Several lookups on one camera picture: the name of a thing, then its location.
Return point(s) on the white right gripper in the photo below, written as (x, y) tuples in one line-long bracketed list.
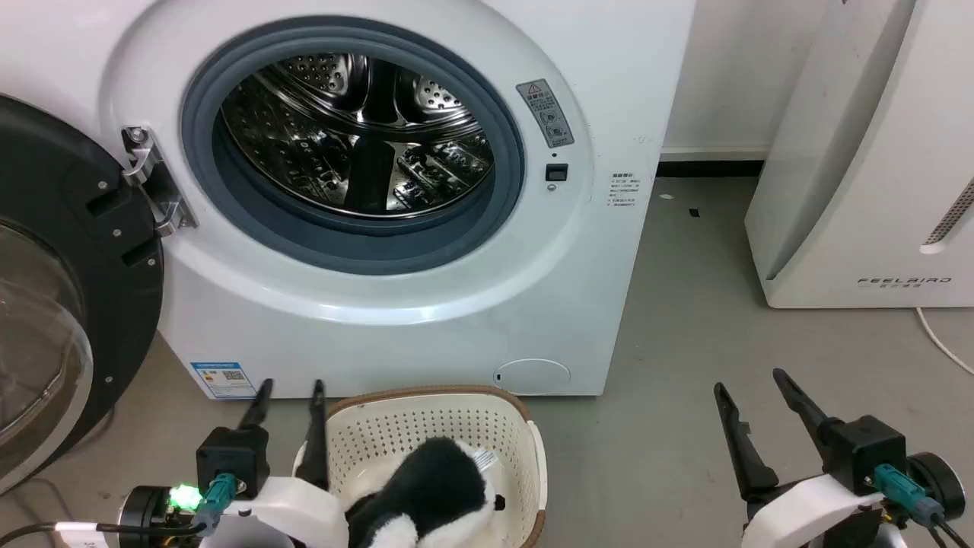
[(799, 510)]

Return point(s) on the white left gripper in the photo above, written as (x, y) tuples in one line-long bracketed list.
[(289, 510)]

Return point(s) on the left arm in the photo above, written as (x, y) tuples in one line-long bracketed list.
[(144, 517)]

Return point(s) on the black and white plush toy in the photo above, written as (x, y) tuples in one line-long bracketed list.
[(434, 487)]

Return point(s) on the black round washer door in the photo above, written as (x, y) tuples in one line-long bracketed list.
[(114, 304)]

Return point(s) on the metal washing machine door hinge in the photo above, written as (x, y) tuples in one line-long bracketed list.
[(156, 179)]

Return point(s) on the stainless steel washing machine drum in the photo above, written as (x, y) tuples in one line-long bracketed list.
[(304, 137)]

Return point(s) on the blue energy label sticker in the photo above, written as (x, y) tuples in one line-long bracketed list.
[(223, 379)]

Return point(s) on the cream perforated laundry basket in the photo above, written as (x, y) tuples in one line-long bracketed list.
[(426, 418)]

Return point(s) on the grey rubber door gasket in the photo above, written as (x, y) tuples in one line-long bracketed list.
[(304, 243)]

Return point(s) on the white air purifier appliance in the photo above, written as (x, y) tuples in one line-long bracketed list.
[(837, 190)]

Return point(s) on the oval drain filter cover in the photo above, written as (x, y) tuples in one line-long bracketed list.
[(533, 377)]

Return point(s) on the white front-load washing machine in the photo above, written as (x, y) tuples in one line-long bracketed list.
[(533, 266)]

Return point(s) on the grey warning sticker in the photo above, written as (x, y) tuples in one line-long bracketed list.
[(546, 114)]

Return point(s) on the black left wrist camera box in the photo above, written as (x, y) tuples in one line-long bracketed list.
[(232, 457)]

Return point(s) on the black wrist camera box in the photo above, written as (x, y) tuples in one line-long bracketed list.
[(867, 453), (232, 457)]

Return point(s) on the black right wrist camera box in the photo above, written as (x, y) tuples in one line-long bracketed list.
[(867, 453)]

